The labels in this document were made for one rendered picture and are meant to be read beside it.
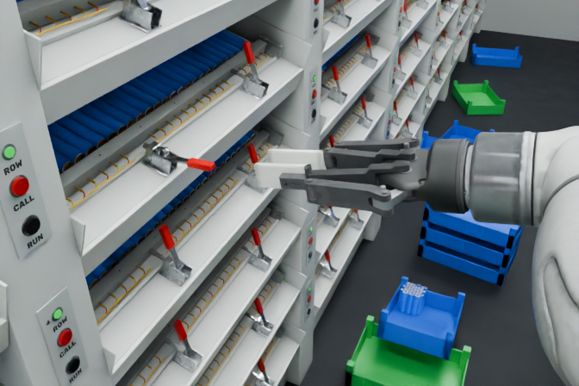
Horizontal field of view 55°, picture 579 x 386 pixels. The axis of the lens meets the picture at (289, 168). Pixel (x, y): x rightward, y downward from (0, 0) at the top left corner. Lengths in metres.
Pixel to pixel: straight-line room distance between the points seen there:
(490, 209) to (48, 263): 0.43
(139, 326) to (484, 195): 0.49
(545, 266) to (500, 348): 1.43
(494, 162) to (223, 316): 0.65
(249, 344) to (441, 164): 0.80
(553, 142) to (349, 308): 1.38
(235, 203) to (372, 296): 0.99
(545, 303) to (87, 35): 0.49
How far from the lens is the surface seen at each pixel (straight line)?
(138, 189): 0.71
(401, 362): 1.72
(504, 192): 0.54
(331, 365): 1.69
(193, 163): 0.70
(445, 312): 1.89
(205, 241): 0.91
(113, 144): 0.73
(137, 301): 0.82
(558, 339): 0.38
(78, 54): 0.60
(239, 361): 1.23
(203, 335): 1.02
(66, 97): 0.57
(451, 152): 0.56
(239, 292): 1.09
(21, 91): 0.53
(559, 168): 0.51
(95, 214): 0.67
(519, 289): 2.05
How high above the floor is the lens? 1.31
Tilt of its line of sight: 31 degrees down
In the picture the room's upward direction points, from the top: straight up
